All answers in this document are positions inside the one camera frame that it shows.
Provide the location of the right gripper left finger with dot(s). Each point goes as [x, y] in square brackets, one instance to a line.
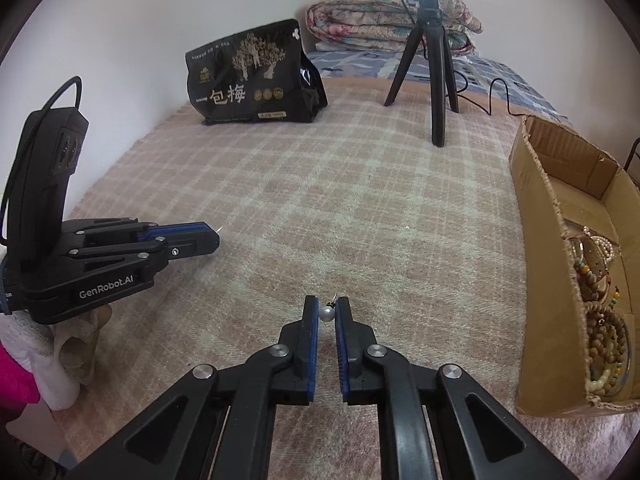
[216, 424]

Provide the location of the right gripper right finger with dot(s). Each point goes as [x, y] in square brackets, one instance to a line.
[434, 424]

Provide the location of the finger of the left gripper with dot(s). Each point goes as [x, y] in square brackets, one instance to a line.
[160, 249]
[129, 230]

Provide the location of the single pearl earring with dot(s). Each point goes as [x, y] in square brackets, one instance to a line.
[327, 312]

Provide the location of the pink plaid blanket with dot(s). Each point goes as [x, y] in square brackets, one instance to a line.
[456, 254]

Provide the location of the black snack bag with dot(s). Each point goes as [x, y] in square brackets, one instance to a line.
[260, 75]

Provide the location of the brown cardboard tray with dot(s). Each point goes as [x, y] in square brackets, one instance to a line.
[575, 269]

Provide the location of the folded floral quilt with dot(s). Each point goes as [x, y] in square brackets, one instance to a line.
[386, 24]

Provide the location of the black tripod stand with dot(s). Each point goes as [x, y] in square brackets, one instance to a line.
[429, 30]

